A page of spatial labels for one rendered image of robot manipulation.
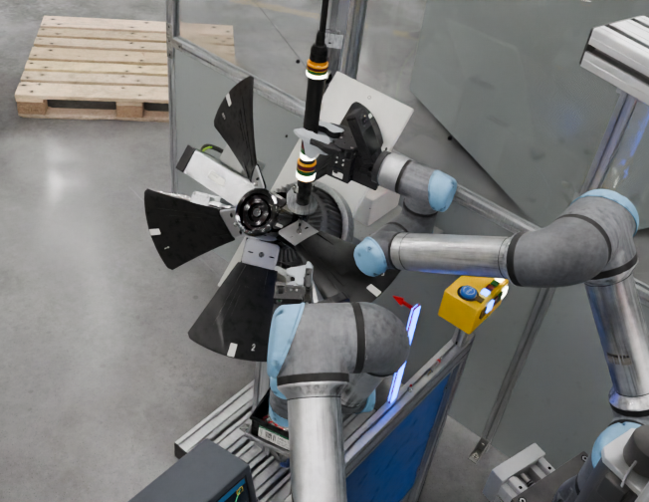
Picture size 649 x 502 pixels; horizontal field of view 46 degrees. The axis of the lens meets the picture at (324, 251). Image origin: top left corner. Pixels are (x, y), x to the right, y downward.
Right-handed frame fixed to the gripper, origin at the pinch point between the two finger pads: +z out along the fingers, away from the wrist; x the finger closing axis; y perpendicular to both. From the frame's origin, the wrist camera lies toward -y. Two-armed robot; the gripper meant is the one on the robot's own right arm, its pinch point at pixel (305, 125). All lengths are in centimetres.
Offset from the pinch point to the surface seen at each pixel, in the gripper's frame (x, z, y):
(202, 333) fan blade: -24, 9, 51
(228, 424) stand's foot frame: 12, 23, 140
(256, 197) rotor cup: -0.9, 10.4, 24.1
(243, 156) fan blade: 10.0, 21.8, 23.1
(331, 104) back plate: 41.0, 14.1, 18.5
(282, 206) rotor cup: -0.1, 3.5, 23.9
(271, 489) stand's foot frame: 1, -3, 143
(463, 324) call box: 14, -44, 47
